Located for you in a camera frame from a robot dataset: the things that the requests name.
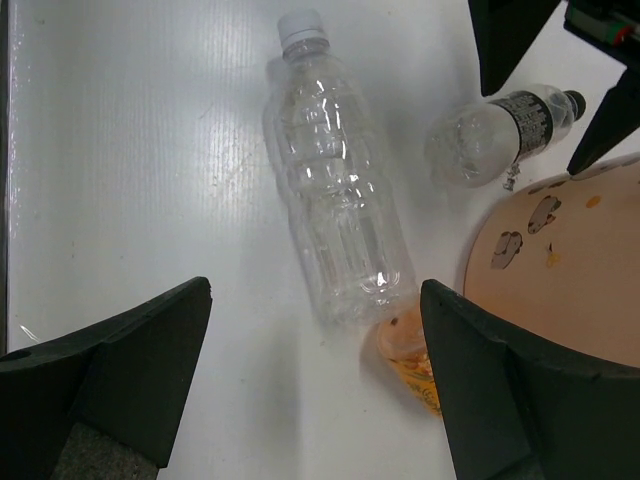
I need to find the clear bottle white cap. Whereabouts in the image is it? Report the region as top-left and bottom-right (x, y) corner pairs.
(263, 9), (417, 325)

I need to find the orange juice bottle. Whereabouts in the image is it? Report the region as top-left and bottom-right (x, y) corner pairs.
(373, 303), (442, 417)

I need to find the peach capybara plastic bin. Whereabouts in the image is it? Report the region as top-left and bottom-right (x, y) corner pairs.
(463, 154), (639, 367)

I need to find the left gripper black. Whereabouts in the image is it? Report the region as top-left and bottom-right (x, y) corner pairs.
(468, 0), (639, 176)

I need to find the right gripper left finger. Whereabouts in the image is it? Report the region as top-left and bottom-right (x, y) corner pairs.
(1, 277), (212, 479)

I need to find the small black label bottle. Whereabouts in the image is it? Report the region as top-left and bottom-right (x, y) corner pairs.
(425, 84), (587, 188)

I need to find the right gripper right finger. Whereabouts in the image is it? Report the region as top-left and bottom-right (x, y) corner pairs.
(420, 279), (639, 479)

